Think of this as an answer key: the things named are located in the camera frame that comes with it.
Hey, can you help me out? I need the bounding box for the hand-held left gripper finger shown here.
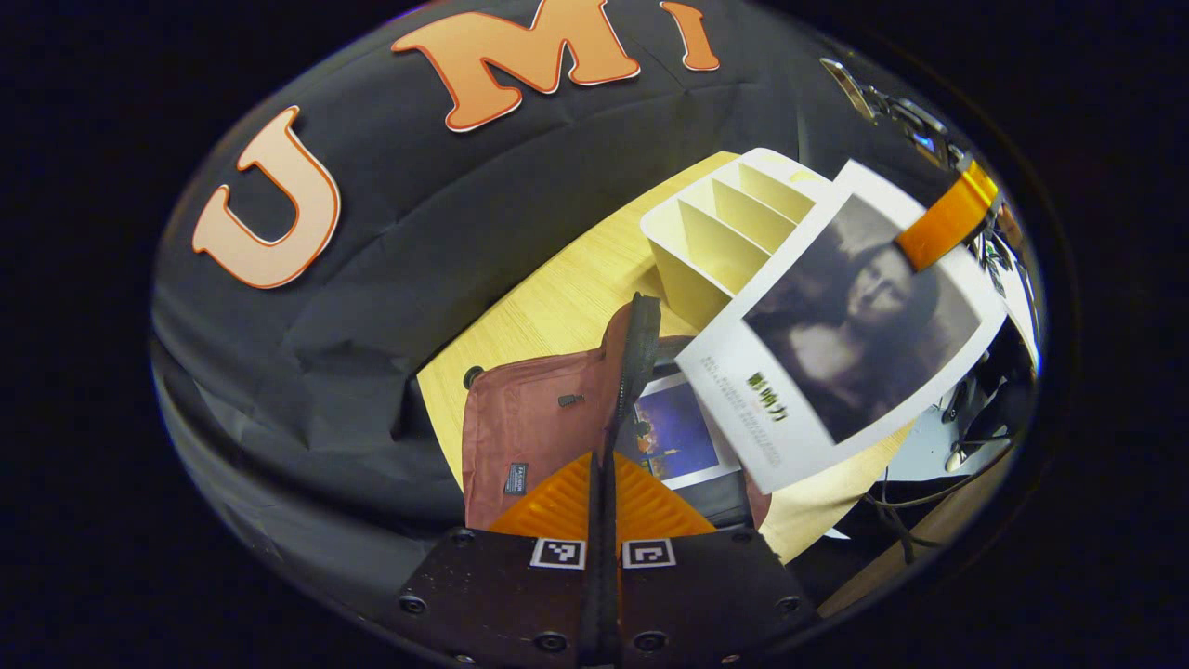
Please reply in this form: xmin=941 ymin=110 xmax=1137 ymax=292
xmin=390 ymin=453 xmax=605 ymax=669
xmin=604 ymin=453 xmax=820 ymax=669

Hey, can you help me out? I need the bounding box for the grey portrait cover book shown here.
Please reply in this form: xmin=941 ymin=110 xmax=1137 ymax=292
xmin=674 ymin=158 xmax=1010 ymax=496

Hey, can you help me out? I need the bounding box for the blue night cover book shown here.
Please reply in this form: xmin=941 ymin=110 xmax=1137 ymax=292
xmin=617 ymin=371 xmax=745 ymax=492

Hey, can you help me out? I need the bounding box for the maroon schoolbag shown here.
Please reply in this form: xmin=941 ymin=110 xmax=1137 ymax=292
xmin=461 ymin=292 xmax=775 ymax=537

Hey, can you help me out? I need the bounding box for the white bookshelf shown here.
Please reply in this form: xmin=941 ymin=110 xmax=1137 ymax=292
xmin=640 ymin=147 xmax=839 ymax=334

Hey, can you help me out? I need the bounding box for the white printed card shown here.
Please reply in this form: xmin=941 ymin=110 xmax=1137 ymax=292
xmin=985 ymin=234 xmax=1042 ymax=347

